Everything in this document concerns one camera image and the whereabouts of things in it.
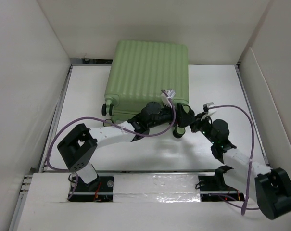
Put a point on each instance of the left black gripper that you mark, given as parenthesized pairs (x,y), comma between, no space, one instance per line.
(182,118)

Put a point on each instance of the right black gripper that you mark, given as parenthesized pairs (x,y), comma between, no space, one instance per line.
(197,121)

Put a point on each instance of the green hard-shell suitcase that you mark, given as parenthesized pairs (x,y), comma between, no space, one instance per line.
(139,71)

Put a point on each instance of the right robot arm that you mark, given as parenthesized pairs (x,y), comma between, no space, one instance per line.
(269,187)

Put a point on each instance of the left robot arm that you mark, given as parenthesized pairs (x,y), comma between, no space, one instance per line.
(78,146)

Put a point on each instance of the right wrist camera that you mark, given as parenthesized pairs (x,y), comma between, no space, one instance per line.
(208,110)

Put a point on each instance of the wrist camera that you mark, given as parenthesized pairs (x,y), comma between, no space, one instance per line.
(167,96)
(208,110)

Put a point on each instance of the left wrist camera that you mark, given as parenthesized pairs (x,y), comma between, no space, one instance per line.
(167,96)

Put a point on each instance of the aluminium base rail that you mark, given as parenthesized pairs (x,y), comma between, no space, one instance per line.
(135,188)

